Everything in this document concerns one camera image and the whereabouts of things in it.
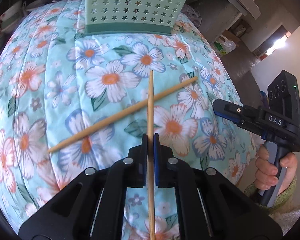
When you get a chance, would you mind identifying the mint green utensil holder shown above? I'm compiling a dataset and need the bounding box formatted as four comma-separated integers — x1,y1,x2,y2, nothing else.
85,0,186,35

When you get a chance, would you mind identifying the wooden chopstick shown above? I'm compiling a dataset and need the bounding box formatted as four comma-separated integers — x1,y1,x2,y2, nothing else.
147,70,155,240
47,76,198,154

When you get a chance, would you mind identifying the floral quilted table cloth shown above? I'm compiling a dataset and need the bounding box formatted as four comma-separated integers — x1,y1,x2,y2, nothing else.
0,0,256,232

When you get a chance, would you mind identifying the person's right hand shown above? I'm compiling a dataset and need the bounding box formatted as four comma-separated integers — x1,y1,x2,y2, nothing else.
254,145,298,195

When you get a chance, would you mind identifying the green sleeve forearm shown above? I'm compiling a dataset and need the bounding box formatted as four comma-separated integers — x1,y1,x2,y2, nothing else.
244,176,297,214

